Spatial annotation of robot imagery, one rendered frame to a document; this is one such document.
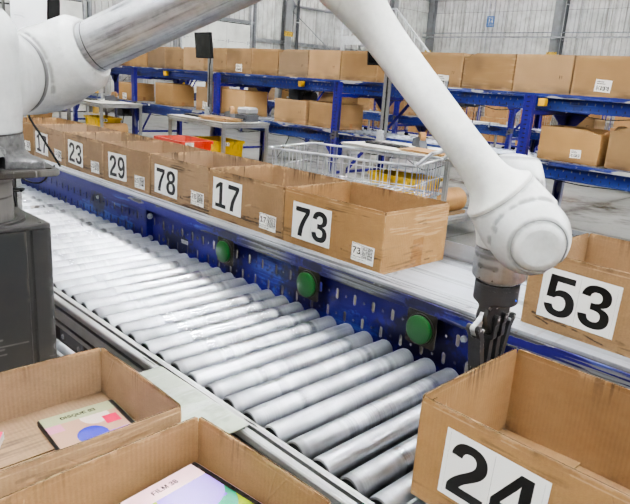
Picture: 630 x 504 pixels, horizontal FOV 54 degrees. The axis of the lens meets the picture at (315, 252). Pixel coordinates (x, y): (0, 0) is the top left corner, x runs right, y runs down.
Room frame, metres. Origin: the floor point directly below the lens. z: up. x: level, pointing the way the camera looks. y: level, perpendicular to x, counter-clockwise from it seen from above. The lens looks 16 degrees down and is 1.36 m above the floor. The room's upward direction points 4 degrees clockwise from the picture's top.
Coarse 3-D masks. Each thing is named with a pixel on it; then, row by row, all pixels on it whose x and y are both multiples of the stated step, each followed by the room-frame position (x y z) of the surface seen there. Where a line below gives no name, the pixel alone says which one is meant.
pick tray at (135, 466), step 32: (128, 448) 0.77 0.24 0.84; (160, 448) 0.81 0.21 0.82; (192, 448) 0.85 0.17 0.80; (224, 448) 0.81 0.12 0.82; (64, 480) 0.70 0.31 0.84; (96, 480) 0.73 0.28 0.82; (128, 480) 0.77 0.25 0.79; (160, 480) 0.80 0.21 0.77; (256, 480) 0.77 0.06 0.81; (288, 480) 0.73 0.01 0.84
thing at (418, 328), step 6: (414, 318) 1.37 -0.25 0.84; (420, 318) 1.36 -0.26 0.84; (408, 324) 1.38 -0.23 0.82; (414, 324) 1.37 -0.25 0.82; (420, 324) 1.36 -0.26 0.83; (426, 324) 1.35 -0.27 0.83; (408, 330) 1.38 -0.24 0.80; (414, 330) 1.37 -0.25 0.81; (420, 330) 1.36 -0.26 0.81; (426, 330) 1.35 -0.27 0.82; (414, 336) 1.37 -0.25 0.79; (420, 336) 1.36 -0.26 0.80; (426, 336) 1.35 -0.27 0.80; (414, 342) 1.37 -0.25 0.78; (420, 342) 1.36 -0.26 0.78; (426, 342) 1.36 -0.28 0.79
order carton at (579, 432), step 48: (480, 384) 0.96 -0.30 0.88; (528, 384) 1.02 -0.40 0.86; (576, 384) 0.96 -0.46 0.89; (432, 432) 0.82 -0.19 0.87; (480, 432) 0.77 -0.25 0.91; (528, 432) 1.01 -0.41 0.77; (576, 432) 0.95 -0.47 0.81; (624, 432) 0.90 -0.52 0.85; (432, 480) 0.81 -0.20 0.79; (576, 480) 0.67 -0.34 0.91; (624, 480) 0.89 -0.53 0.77
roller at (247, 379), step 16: (352, 336) 1.45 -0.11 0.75; (368, 336) 1.47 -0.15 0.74; (304, 352) 1.33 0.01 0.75; (320, 352) 1.35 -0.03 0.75; (336, 352) 1.38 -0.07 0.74; (256, 368) 1.23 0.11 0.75; (272, 368) 1.25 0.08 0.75; (288, 368) 1.27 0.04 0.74; (208, 384) 1.15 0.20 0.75; (224, 384) 1.16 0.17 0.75; (240, 384) 1.17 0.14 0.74; (256, 384) 1.20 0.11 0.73
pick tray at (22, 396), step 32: (96, 352) 1.07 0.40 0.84; (0, 384) 0.95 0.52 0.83; (32, 384) 0.99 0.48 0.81; (64, 384) 1.03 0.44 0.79; (96, 384) 1.07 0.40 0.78; (128, 384) 1.00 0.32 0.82; (0, 416) 0.95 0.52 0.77; (32, 416) 0.97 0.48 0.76; (160, 416) 0.86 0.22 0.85; (0, 448) 0.87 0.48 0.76; (32, 448) 0.87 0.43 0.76; (64, 448) 0.75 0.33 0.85; (96, 448) 0.78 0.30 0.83; (0, 480) 0.69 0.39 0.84; (32, 480) 0.72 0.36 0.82
